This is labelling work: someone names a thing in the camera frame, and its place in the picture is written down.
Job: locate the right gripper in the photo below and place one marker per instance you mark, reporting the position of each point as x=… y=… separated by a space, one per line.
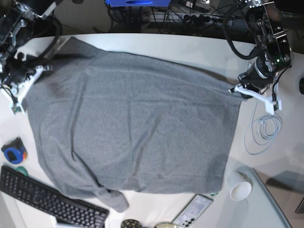
x=15 y=71

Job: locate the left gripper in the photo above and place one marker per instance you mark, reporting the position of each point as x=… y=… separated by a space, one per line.
x=251 y=80

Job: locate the grey t-shirt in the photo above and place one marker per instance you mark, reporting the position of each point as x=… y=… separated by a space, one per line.
x=105 y=122

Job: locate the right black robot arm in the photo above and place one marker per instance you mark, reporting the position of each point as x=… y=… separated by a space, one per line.
x=25 y=20

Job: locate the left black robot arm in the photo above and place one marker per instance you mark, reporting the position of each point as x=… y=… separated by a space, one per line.
x=272 y=53

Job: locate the black round object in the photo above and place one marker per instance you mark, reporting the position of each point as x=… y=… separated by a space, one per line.
x=301 y=86

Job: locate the blue black tape measure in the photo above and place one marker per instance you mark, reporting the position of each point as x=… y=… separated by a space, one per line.
x=15 y=151

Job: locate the black power strip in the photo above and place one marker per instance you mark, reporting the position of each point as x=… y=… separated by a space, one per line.
x=201 y=19

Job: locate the green tape roll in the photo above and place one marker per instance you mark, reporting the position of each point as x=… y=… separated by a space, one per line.
x=22 y=170

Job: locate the white paper cup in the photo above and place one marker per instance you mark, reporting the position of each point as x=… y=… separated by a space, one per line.
x=239 y=187

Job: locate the blue box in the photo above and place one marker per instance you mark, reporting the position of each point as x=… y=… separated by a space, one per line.
x=138 y=3

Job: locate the grey laptop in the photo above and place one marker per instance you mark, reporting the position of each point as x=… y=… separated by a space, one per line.
x=274 y=202

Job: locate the black computer keyboard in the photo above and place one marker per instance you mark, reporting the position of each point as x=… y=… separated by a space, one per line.
x=49 y=200

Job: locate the smartphone with clear case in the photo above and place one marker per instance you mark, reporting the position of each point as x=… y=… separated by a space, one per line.
x=192 y=211

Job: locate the round metal tin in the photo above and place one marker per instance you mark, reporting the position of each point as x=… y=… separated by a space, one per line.
x=165 y=225

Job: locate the black gold dotted lid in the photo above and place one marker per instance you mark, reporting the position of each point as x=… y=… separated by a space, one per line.
x=131 y=223

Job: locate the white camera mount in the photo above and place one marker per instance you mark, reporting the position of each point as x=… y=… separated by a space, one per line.
x=17 y=93
x=271 y=106

